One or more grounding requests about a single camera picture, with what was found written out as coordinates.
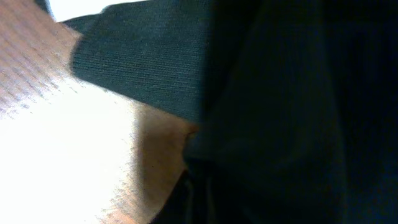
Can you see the black polo shirt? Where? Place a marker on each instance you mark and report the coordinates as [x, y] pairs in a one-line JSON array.
[[296, 102]]

